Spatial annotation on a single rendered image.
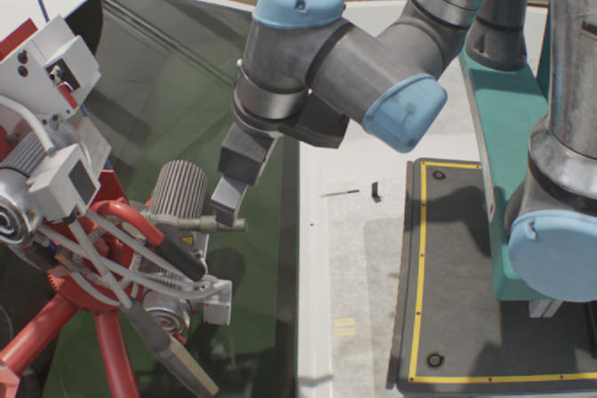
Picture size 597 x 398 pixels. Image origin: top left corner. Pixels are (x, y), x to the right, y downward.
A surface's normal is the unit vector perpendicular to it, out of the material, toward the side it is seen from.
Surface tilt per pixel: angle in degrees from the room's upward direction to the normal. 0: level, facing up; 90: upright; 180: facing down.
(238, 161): 98
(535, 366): 0
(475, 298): 0
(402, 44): 20
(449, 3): 98
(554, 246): 98
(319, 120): 25
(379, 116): 79
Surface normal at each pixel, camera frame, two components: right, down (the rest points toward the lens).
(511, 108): -0.10, -0.73
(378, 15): -0.05, 0.68
